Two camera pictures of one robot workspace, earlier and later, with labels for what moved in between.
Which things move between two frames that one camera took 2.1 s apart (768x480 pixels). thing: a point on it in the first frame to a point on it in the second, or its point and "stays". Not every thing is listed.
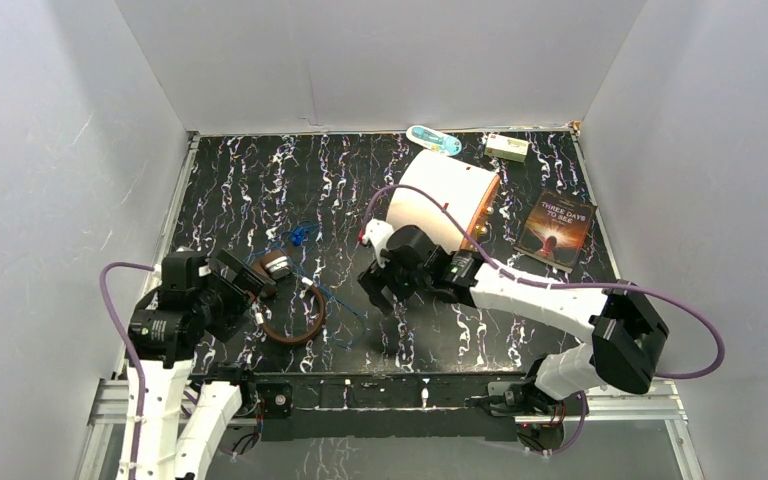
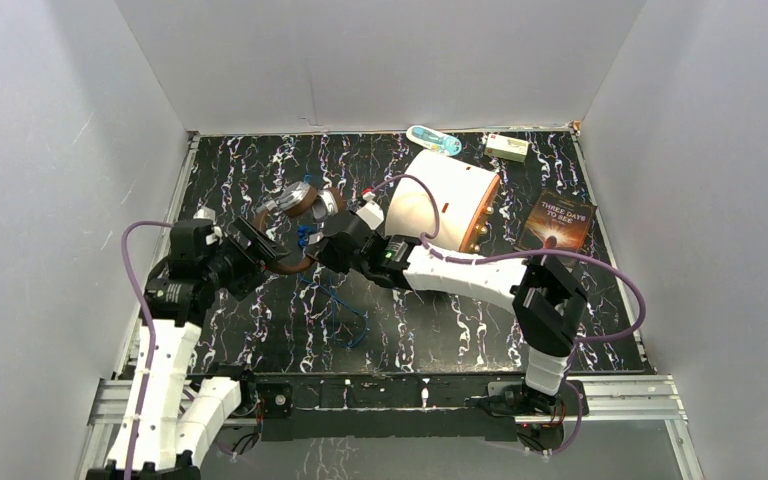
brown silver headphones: x=278 y=265 to x=296 y=199
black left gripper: x=239 y=279 to x=259 y=240
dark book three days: x=556 y=231 stays
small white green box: x=500 y=146 stays
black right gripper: x=373 y=280 to x=324 y=250
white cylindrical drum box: x=464 y=189 stays
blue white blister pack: x=432 y=140 stays
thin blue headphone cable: x=298 y=239 to x=304 y=233
